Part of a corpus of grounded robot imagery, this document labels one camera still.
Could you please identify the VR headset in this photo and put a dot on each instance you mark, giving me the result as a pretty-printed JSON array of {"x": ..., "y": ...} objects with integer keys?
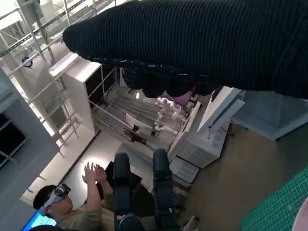
[{"x": 61, "y": 190}]

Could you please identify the black camera on tripod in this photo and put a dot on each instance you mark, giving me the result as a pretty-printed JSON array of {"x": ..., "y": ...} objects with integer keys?
[{"x": 136, "y": 137}]

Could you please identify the white shelf cabinet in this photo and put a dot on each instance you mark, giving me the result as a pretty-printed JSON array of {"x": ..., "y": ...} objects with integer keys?
[{"x": 77, "y": 93}]

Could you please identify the round blue sign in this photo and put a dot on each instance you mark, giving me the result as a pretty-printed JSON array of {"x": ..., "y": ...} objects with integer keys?
[{"x": 27, "y": 62}]

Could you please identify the computer monitor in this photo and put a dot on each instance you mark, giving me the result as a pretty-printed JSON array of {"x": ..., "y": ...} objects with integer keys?
[{"x": 38, "y": 220}]

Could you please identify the small white mesh cabinet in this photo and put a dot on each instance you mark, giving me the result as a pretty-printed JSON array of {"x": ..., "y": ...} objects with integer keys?
[{"x": 185, "y": 170}]

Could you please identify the person's hand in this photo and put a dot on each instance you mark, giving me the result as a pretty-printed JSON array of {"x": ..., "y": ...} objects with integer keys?
[
  {"x": 87, "y": 174},
  {"x": 99, "y": 174}
]

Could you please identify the black flat panel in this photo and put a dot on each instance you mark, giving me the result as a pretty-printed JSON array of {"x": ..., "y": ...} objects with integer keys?
[{"x": 109, "y": 173}]

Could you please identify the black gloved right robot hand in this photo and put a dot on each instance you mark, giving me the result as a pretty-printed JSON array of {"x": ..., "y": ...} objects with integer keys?
[{"x": 192, "y": 41}]

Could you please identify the green cutting mat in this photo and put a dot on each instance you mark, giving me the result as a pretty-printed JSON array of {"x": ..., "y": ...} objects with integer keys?
[{"x": 272, "y": 207}]

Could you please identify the large white mesh cabinet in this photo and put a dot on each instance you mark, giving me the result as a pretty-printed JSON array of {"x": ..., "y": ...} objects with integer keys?
[{"x": 202, "y": 144}]

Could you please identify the grey glass box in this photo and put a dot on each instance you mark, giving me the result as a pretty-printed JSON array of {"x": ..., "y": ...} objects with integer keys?
[{"x": 269, "y": 113}]

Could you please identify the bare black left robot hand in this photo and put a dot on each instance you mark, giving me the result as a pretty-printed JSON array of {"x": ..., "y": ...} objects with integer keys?
[{"x": 162, "y": 187}]

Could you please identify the person with headset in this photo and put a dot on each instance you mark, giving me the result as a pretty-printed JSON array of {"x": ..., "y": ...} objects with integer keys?
[{"x": 79, "y": 216}]

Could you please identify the metal scaffold frame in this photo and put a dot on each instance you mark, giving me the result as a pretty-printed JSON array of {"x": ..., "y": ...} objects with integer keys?
[{"x": 41, "y": 55}]

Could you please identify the pink bowl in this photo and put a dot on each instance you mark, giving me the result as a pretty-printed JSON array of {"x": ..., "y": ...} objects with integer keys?
[{"x": 302, "y": 219}]

